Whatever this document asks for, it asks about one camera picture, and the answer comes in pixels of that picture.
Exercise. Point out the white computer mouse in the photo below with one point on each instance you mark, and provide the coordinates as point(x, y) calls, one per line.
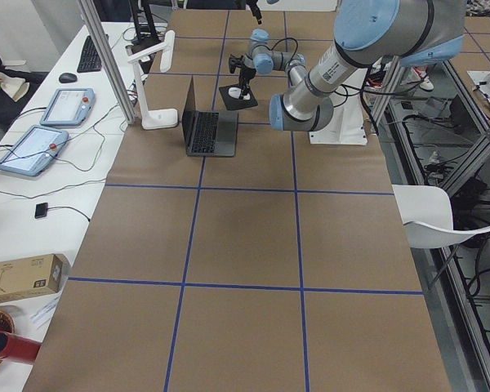
point(237, 94)

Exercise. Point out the red bottle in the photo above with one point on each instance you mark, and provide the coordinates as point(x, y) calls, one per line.
point(18, 349)

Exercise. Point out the cardboard box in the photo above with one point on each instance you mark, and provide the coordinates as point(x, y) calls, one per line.
point(31, 277)

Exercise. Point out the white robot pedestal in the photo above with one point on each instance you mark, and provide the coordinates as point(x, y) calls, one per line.
point(346, 126)

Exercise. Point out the black mouse pad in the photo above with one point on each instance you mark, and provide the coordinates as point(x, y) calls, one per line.
point(232, 104)

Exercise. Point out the black keyboard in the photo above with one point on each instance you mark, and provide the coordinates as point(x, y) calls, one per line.
point(89, 60)

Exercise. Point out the near blue teach pendant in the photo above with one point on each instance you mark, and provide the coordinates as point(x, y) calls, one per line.
point(34, 151)

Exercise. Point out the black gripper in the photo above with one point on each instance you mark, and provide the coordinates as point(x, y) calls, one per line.
point(246, 75)

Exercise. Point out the blue teach pendant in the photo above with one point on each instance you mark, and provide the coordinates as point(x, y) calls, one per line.
point(34, 151)
point(68, 107)

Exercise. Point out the grey laptop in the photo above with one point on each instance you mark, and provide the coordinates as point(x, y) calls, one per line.
point(208, 133)

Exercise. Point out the white chair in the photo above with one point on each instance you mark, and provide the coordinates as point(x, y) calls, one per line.
point(426, 213)

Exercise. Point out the aluminium frame post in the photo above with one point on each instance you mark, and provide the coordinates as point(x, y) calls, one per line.
point(99, 38)

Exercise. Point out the seated person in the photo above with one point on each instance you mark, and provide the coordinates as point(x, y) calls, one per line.
point(10, 108)

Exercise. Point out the far blue teach pendant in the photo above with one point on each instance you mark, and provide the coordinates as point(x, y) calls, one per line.
point(68, 107)

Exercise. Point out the black computer mouse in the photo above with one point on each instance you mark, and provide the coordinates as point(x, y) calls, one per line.
point(68, 78)

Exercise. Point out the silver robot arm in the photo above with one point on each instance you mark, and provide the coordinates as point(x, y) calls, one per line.
point(418, 32)

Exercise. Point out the small black device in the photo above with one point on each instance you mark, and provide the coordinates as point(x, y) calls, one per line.
point(41, 210)

